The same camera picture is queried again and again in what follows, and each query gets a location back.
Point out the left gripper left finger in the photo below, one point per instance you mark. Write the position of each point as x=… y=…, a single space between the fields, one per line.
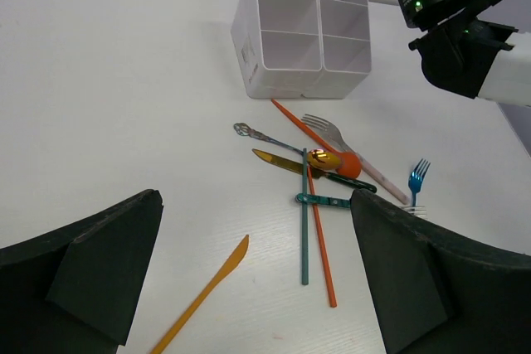
x=76 y=289

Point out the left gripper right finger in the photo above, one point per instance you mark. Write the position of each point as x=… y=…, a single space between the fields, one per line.
x=436 y=291

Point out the silver fork teal handle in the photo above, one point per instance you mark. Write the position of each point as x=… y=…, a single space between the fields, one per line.
x=302 y=198

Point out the red-orange chopstick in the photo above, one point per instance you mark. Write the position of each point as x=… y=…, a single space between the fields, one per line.
x=324 y=258
x=305 y=129

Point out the blue metal fork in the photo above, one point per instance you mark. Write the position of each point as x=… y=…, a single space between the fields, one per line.
x=417 y=178

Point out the orange plastic knife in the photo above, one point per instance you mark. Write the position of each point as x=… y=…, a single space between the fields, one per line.
x=234 y=259

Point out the teal chopstick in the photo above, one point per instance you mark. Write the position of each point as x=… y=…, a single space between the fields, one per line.
x=304 y=225

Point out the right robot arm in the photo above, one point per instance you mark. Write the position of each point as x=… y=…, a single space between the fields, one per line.
x=466 y=56

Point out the orange spoon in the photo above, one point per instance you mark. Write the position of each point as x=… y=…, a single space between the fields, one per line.
x=351 y=166

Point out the white left organizer container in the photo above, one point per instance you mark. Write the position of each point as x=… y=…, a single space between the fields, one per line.
x=277 y=47

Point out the white organizer container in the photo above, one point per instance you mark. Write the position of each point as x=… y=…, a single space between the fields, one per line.
x=345 y=48
x=277 y=47

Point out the white right organizer container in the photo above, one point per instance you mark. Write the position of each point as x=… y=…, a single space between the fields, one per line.
x=345 y=48

